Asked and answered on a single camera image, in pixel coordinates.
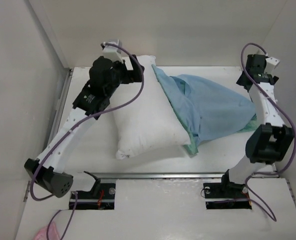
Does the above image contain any white pillow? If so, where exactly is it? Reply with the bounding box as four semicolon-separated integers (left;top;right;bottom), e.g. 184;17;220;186
110;55;191;160

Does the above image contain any blue pillowcase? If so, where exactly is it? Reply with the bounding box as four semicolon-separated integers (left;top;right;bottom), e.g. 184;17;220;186
152;65;259;156

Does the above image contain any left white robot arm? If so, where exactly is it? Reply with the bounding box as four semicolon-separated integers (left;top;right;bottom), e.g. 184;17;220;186
24;54;145;198

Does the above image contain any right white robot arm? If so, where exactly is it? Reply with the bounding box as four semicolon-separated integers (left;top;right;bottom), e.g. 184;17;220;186
219;54;295;198

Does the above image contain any pink cloth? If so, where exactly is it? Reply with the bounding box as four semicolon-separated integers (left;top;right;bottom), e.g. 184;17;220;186
33;222;60;240

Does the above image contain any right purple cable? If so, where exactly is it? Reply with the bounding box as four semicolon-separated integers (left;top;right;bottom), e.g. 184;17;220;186
240;42;296;223

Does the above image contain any purple cable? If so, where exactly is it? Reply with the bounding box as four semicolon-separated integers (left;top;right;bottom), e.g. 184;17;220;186
29;42;145;240
240;42;296;223

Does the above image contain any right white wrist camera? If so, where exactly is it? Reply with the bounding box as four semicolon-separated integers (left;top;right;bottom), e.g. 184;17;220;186
265;54;280;74

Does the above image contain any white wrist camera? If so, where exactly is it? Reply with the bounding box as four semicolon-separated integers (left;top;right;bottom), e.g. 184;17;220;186
265;54;280;74
102;45;133;70

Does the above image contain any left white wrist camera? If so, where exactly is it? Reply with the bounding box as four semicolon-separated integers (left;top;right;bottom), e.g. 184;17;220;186
102;45;133;70

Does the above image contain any aluminium front rail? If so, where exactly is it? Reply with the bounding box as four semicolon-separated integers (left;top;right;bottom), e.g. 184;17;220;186
97;171;280;180

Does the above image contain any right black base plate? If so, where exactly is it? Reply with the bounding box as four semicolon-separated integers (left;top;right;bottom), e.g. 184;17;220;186
202;182;252;210

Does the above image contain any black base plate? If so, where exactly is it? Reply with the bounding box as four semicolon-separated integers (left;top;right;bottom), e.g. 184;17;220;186
76;182;116;210
202;182;252;210

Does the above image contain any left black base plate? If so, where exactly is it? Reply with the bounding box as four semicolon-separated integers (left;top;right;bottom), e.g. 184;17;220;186
76;182;116;210

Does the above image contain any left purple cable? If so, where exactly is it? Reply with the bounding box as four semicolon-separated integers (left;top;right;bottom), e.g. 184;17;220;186
29;42;145;240

